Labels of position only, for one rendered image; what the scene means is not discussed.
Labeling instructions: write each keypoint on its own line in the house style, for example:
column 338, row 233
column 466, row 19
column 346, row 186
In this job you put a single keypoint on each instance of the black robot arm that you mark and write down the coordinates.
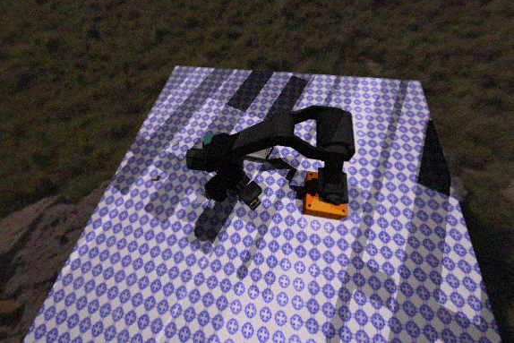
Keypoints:
column 335, row 144

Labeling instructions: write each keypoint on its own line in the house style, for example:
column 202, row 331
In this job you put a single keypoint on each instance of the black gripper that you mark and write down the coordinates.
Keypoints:
column 240, row 180

